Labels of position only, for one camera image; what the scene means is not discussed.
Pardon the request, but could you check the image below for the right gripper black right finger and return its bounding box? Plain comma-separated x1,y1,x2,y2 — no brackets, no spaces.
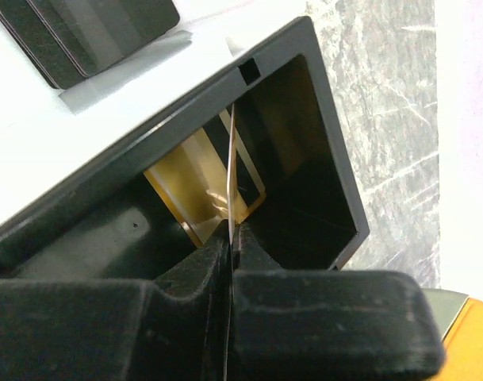
228,224,446,380

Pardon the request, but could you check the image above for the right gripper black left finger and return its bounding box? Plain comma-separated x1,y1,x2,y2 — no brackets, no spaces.
0,228,230,380

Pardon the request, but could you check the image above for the black white three-compartment tray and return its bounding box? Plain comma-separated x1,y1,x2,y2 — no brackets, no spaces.
0,15,370,279

